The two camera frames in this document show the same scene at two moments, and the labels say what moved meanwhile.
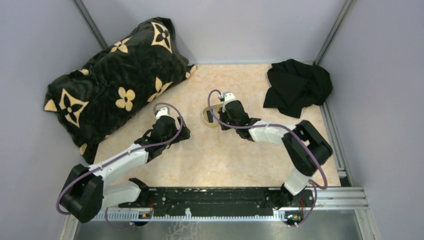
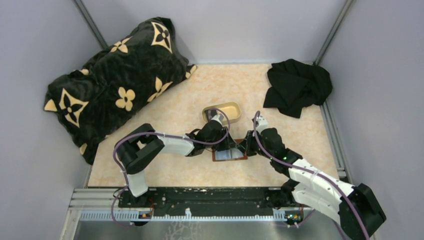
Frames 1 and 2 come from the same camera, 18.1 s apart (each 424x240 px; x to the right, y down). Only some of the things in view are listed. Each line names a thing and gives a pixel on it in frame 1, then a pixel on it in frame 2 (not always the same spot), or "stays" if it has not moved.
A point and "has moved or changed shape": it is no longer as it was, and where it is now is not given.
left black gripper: x=183 y=134 -> x=228 y=143
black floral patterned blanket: x=118 y=83 stays
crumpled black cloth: x=295 y=85 stays
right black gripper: x=222 y=112 -> x=250 y=138
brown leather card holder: x=210 y=116 has moved or changed shape
